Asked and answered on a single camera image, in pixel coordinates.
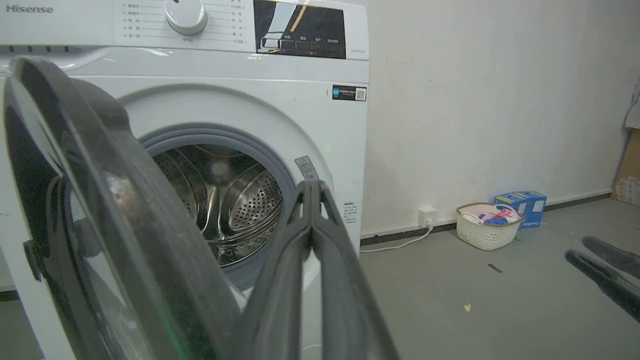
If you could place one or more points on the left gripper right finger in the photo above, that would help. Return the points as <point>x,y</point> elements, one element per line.
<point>340,280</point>

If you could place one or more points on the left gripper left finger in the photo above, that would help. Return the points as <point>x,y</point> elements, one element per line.
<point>280,280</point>

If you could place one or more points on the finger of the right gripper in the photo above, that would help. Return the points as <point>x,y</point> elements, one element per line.
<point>602,280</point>
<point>617,256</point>

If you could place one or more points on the dark grey washing machine door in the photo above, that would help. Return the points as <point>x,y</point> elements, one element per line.
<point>150,225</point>

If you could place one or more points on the white Hisense washing machine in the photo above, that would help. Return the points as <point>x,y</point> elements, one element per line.
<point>300,117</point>

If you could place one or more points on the round patterned white disc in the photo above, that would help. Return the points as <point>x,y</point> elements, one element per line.
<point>629,191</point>

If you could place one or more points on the steel perforated washer drum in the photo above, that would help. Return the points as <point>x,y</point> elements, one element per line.
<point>240,200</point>

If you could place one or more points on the blue cardboard box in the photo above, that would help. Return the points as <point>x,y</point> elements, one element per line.
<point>530,205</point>

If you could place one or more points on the brown cardboard sheet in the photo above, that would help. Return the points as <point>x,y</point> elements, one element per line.
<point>631,155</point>

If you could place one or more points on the white woven laundry basket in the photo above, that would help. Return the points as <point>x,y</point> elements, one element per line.
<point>487,235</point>

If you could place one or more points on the colourful clothes pile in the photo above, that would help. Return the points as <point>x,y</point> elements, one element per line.
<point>492,216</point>

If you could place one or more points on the white hanging cloth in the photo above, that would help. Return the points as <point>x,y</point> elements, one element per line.
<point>635,107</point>

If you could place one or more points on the black QR code sticker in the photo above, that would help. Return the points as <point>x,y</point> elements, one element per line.
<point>349,93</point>

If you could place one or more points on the white round control knob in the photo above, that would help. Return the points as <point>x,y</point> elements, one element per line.
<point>185,16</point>

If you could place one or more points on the white wall plug adapter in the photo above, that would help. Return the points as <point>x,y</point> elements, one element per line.
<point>427,216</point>

